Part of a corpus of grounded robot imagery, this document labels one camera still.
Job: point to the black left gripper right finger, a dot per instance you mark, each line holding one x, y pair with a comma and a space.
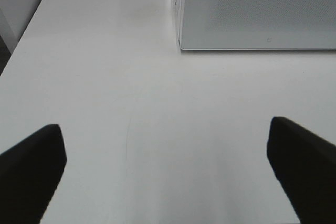
304, 164

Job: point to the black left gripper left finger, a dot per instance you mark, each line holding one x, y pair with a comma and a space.
30, 173

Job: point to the white microwave oven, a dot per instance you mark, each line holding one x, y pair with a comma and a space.
181, 11

